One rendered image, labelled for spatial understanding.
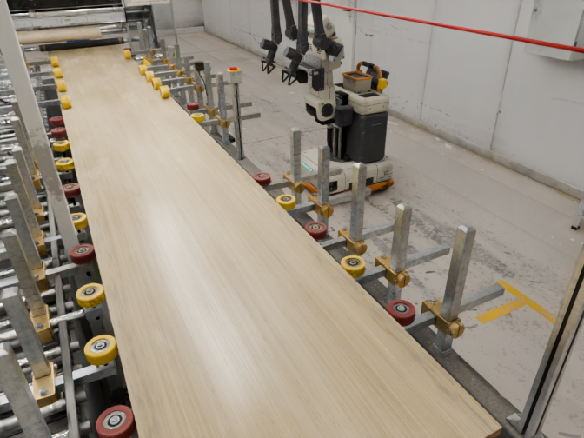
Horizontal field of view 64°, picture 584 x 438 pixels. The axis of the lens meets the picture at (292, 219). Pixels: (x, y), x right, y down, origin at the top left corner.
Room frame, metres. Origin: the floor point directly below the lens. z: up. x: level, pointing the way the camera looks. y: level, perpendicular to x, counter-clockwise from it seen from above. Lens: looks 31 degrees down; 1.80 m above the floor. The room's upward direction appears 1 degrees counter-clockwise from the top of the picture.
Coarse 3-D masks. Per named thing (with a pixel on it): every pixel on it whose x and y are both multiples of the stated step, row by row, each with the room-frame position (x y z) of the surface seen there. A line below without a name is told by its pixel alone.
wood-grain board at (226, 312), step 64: (64, 64) 4.36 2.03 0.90; (128, 64) 4.30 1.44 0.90; (128, 128) 2.60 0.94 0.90; (192, 128) 2.58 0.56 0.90; (128, 192) 1.78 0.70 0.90; (192, 192) 1.77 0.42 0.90; (256, 192) 1.75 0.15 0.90; (128, 256) 1.30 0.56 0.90; (192, 256) 1.29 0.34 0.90; (256, 256) 1.28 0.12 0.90; (320, 256) 1.27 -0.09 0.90; (128, 320) 0.99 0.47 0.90; (192, 320) 0.98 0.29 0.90; (256, 320) 0.98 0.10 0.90; (320, 320) 0.97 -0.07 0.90; (384, 320) 0.96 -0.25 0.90; (128, 384) 0.76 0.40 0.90; (192, 384) 0.76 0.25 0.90; (256, 384) 0.76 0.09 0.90; (320, 384) 0.75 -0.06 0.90; (384, 384) 0.75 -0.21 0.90; (448, 384) 0.74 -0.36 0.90
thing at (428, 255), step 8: (432, 248) 1.39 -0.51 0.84; (440, 248) 1.39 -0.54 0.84; (448, 248) 1.40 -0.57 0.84; (408, 256) 1.34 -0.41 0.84; (416, 256) 1.34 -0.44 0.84; (424, 256) 1.35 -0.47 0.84; (432, 256) 1.36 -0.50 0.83; (440, 256) 1.38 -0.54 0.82; (408, 264) 1.32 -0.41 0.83; (416, 264) 1.33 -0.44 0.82; (368, 272) 1.26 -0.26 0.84; (376, 272) 1.26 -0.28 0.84; (384, 272) 1.27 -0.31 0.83; (360, 280) 1.23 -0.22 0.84; (368, 280) 1.24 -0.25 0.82
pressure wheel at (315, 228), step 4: (308, 224) 1.47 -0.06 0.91; (312, 224) 1.48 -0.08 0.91; (316, 224) 1.48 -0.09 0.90; (320, 224) 1.47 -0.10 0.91; (324, 224) 1.47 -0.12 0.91; (308, 228) 1.45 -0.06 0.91; (312, 228) 1.45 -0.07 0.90; (316, 228) 1.45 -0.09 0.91; (320, 228) 1.45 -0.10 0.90; (324, 228) 1.45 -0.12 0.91; (308, 232) 1.43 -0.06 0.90; (312, 232) 1.42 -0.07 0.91; (316, 232) 1.42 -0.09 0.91; (320, 232) 1.42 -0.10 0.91; (324, 232) 1.43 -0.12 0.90; (312, 236) 1.42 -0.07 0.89; (316, 236) 1.42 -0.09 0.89; (320, 236) 1.42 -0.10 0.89; (324, 236) 1.43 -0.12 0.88; (316, 240) 1.42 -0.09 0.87
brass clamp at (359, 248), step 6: (348, 228) 1.57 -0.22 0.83; (342, 234) 1.52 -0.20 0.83; (348, 234) 1.52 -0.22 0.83; (348, 240) 1.48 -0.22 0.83; (348, 246) 1.48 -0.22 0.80; (354, 246) 1.45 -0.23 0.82; (360, 246) 1.44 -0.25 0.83; (366, 246) 1.45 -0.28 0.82; (354, 252) 1.45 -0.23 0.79; (360, 252) 1.44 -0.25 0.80
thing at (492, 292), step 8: (488, 288) 1.18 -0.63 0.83; (496, 288) 1.17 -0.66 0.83; (504, 288) 1.17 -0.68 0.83; (464, 296) 1.14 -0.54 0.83; (472, 296) 1.13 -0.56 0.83; (480, 296) 1.13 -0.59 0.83; (488, 296) 1.14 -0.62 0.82; (496, 296) 1.16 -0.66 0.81; (464, 304) 1.10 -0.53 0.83; (472, 304) 1.11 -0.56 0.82; (480, 304) 1.13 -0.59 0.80; (416, 320) 1.03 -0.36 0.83; (424, 320) 1.03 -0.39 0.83; (432, 320) 1.04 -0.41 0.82; (408, 328) 1.00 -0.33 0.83; (416, 328) 1.02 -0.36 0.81
